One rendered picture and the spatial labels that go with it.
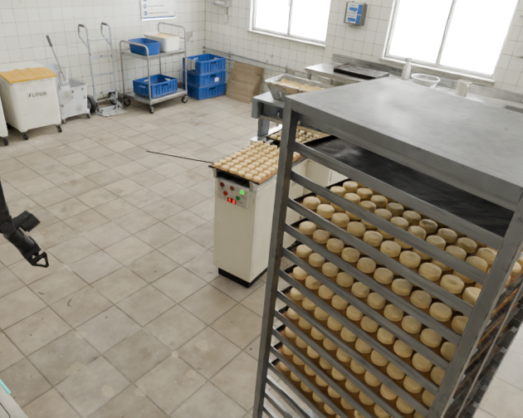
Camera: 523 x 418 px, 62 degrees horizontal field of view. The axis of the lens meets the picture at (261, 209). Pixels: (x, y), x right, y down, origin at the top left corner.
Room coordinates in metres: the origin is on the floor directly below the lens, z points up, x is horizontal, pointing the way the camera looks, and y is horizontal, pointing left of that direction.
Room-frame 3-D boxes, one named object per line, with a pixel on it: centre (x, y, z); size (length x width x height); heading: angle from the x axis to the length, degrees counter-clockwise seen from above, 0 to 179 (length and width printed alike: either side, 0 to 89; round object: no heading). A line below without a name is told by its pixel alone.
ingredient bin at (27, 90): (5.08, 2.93, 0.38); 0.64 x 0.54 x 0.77; 51
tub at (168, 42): (6.66, 1.65, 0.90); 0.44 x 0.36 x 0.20; 62
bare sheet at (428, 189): (1.06, -0.44, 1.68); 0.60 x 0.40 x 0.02; 43
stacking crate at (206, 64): (7.22, 1.12, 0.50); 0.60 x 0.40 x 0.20; 146
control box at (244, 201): (2.49, 0.19, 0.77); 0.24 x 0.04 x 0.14; 59
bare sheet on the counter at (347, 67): (5.72, -1.13, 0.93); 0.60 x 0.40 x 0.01; 54
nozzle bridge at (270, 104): (3.24, -0.25, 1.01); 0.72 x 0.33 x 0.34; 59
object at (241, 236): (2.80, 0.01, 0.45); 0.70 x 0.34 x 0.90; 149
